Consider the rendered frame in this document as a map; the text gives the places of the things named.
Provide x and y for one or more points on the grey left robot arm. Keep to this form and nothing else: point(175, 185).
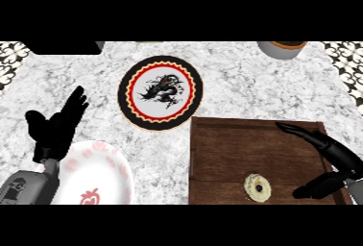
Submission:
point(29, 185)

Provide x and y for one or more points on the black appliance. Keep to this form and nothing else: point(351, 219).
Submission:
point(64, 47)

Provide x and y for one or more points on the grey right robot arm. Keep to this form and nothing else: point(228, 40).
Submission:
point(356, 191)

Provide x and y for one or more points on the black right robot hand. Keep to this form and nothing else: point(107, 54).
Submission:
point(331, 150)

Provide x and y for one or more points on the white plate with pink strawberry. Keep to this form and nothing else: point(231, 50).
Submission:
point(95, 176)

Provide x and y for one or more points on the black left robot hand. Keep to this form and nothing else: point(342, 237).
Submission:
point(58, 127)

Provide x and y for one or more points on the grey pot with orange rim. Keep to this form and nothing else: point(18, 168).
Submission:
point(284, 48)

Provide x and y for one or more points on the black rimmed dragon plate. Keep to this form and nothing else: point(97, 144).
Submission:
point(162, 93)

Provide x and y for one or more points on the brown wooden tray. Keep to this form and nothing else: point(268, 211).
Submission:
point(237, 153)

